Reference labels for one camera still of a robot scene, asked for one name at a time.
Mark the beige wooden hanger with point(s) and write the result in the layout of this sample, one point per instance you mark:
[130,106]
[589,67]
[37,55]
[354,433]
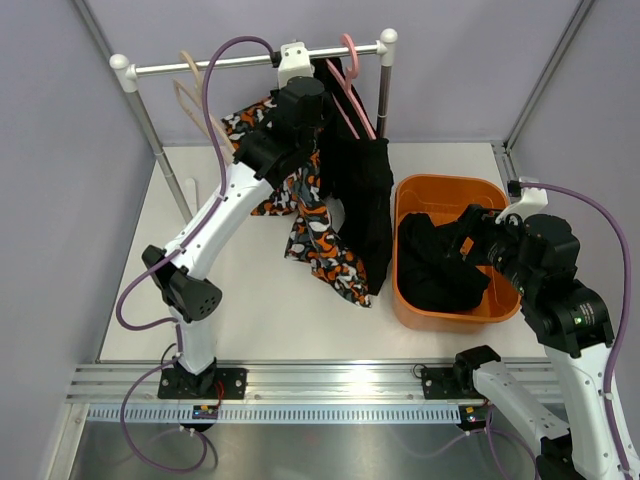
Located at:
[189,99]

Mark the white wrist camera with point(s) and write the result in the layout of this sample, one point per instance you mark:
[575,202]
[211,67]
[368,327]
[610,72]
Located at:
[529,198]
[295,62]

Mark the pink plastic hanger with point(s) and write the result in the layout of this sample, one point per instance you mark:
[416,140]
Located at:
[345,81]

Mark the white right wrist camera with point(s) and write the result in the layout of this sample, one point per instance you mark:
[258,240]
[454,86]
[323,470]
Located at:
[529,198]

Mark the white slotted cable duct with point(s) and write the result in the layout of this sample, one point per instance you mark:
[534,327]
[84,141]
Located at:
[279,414]

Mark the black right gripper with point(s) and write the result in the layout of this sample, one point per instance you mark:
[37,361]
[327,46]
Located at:
[452,234]

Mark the orange camouflage shorts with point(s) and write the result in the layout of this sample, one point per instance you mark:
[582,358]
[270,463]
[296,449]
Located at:
[312,238]

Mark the black shorts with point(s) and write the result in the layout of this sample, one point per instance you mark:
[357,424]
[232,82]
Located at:
[427,277]
[355,170]

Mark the orange plastic laundry basket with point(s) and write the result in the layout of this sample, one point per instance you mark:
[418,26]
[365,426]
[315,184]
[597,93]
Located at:
[444,199]

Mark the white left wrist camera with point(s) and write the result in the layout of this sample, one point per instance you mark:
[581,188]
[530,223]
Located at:
[295,62]

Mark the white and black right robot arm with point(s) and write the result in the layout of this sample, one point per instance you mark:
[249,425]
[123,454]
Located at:
[537,257]

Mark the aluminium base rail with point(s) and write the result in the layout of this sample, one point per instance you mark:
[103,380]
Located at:
[284,383]

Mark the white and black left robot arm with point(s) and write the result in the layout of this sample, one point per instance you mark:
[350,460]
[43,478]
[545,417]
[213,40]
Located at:
[277,148]

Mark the white and steel clothes rack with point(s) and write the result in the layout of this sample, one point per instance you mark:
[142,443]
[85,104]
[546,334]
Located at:
[128,75]

